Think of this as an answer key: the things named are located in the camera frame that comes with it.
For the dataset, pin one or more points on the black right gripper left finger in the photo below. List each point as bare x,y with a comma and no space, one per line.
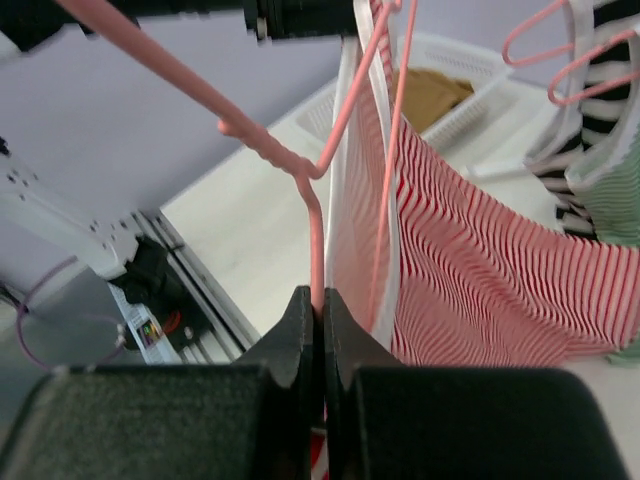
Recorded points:
287,349

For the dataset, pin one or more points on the white slotted cable duct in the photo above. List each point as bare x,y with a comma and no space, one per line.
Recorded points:
151,335

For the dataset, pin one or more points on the green white striped tank top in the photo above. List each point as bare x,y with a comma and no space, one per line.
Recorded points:
609,190

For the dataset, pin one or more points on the black white striped tank top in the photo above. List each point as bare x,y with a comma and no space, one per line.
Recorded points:
578,128

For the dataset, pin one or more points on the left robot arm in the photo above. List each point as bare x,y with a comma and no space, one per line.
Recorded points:
113,138

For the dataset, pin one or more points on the pink hanger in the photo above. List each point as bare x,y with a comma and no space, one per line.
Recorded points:
581,65
106,20
560,28

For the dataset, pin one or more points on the red white striped tank top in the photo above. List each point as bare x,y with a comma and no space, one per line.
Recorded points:
480,309

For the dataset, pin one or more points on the white plastic basket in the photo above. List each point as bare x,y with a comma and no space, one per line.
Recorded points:
483,68

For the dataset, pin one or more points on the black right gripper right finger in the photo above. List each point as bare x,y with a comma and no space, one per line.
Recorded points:
348,346

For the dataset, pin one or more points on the tan tank top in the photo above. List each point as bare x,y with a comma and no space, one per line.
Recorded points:
429,95

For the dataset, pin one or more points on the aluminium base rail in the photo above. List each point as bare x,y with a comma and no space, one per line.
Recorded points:
229,334

